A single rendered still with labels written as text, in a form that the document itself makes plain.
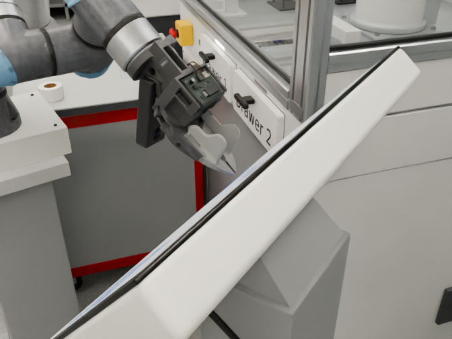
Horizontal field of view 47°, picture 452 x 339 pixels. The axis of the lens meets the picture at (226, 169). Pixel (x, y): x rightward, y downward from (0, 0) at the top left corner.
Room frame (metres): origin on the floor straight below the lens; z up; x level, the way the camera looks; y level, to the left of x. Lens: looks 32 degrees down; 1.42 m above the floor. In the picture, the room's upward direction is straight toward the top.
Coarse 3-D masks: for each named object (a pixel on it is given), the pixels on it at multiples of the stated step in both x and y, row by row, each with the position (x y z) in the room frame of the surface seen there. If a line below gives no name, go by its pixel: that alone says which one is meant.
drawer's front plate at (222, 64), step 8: (200, 40) 1.57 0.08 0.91; (208, 40) 1.50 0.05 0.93; (200, 48) 1.57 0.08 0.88; (208, 48) 1.49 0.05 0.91; (216, 48) 1.43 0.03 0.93; (216, 56) 1.41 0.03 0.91; (224, 56) 1.36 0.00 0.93; (208, 64) 1.49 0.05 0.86; (216, 64) 1.41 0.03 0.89; (224, 64) 1.34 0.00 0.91; (232, 64) 1.31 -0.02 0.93; (216, 72) 1.42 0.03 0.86; (224, 72) 1.34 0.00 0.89; (232, 72) 1.30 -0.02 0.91; (224, 80) 1.34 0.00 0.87; (232, 80) 1.30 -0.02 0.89; (232, 88) 1.30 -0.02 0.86; (232, 96) 1.30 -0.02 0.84
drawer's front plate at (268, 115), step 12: (240, 72) 1.25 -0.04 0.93; (240, 84) 1.22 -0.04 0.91; (252, 84) 1.17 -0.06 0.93; (252, 96) 1.14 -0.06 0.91; (264, 96) 1.10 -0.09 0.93; (240, 108) 1.22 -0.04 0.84; (252, 108) 1.14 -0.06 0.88; (264, 108) 1.07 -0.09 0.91; (276, 108) 1.04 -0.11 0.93; (264, 120) 1.06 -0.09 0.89; (276, 120) 1.00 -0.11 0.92; (264, 132) 1.06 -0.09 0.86; (276, 132) 1.00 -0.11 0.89; (264, 144) 1.06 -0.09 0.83; (276, 144) 1.00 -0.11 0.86
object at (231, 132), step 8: (208, 120) 0.69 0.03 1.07; (216, 120) 0.68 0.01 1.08; (208, 128) 0.69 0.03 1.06; (216, 128) 0.68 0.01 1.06; (224, 128) 0.67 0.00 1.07; (232, 128) 0.67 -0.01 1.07; (224, 136) 0.67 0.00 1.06; (232, 136) 0.66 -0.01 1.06; (232, 144) 0.66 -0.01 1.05; (224, 152) 0.67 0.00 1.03; (224, 160) 0.66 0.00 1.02; (232, 160) 0.66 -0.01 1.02; (232, 168) 0.65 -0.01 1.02
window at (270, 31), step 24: (216, 0) 1.53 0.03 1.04; (240, 0) 1.33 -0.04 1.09; (264, 0) 1.18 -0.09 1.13; (288, 0) 1.06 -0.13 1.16; (240, 24) 1.33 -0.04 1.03; (264, 24) 1.18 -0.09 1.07; (288, 24) 1.06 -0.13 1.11; (264, 48) 1.17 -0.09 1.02; (288, 48) 1.05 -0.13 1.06; (288, 72) 1.04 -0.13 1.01
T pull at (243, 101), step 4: (236, 96) 1.14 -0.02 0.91; (240, 96) 1.14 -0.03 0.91; (244, 96) 1.14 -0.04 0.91; (248, 96) 1.14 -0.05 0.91; (240, 100) 1.12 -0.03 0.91; (244, 100) 1.11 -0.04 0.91; (248, 100) 1.12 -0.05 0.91; (252, 100) 1.12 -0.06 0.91; (240, 104) 1.11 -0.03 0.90; (244, 104) 1.09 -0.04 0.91; (244, 108) 1.09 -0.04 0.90
